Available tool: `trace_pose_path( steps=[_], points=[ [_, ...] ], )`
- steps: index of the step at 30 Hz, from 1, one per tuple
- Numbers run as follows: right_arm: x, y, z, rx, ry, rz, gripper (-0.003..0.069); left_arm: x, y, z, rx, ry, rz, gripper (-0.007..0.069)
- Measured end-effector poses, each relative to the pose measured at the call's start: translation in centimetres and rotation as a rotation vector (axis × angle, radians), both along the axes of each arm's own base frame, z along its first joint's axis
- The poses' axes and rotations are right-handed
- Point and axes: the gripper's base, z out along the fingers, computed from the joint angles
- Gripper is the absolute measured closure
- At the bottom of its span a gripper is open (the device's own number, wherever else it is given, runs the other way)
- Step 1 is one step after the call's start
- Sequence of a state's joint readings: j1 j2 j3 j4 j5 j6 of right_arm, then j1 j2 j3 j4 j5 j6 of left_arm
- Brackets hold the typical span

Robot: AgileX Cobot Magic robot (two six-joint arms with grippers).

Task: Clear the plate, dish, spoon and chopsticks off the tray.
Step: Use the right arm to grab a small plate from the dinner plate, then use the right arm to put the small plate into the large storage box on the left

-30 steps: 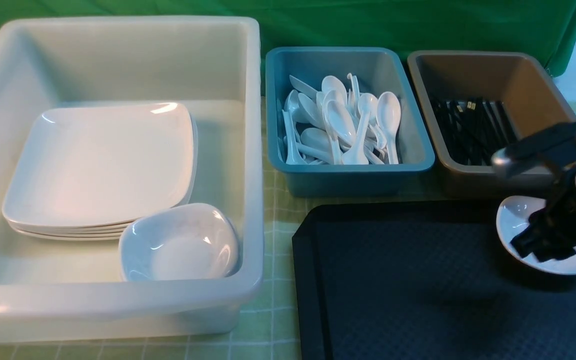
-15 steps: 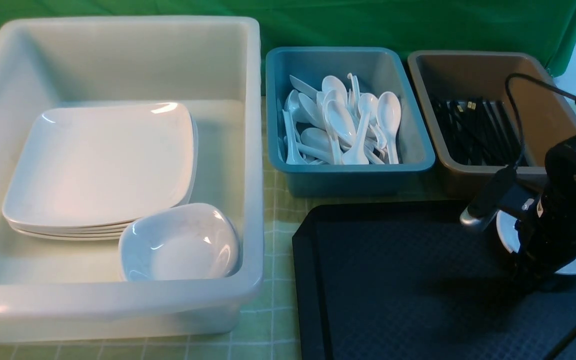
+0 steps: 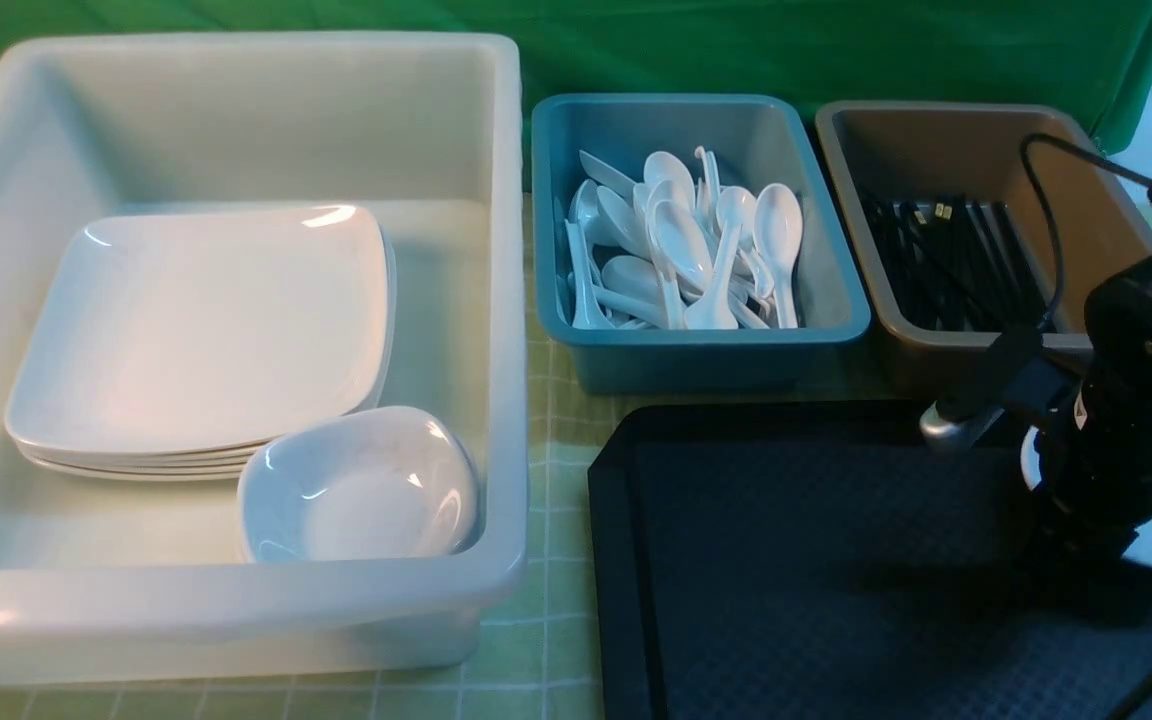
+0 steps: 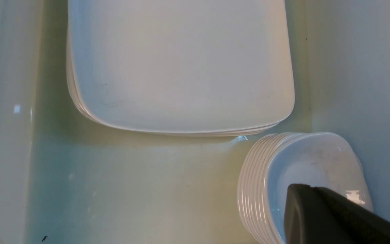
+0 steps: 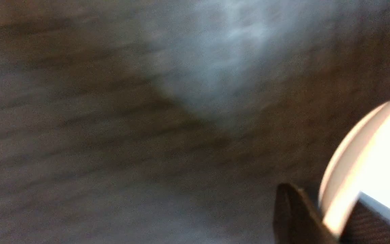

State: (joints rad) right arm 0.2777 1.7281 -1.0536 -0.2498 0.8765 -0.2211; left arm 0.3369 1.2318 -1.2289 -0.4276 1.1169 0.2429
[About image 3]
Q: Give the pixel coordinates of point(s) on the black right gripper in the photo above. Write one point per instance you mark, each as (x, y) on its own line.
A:
(1117, 386)

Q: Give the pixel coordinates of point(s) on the stack of white square plates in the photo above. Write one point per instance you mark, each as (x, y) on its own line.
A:
(206, 330)

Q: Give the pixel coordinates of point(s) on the pile of black chopsticks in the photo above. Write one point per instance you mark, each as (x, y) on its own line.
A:
(955, 264)

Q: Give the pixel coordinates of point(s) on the brown plastic bin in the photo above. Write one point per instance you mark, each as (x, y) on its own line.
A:
(921, 151)

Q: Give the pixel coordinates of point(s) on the large white plastic tub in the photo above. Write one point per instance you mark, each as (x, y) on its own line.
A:
(275, 230)

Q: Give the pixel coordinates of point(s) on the black serving tray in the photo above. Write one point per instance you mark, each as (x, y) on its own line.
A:
(818, 561)

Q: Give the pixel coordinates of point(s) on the green backdrop cloth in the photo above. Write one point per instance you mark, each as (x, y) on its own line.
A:
(1090, 59)

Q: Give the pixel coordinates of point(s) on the white bowl in tub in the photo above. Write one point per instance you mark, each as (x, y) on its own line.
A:
(391, 482)

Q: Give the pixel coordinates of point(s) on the teal plastic bin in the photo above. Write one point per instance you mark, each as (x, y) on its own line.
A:
(758, 140)

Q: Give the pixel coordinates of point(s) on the pile of white spoons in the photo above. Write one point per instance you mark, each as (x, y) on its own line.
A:
(679, 252)

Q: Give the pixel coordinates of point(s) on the green checkered tablecloth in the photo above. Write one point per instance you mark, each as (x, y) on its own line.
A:
(537, 652)

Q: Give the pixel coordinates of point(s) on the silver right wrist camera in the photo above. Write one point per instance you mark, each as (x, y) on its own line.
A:
(1015, 376)

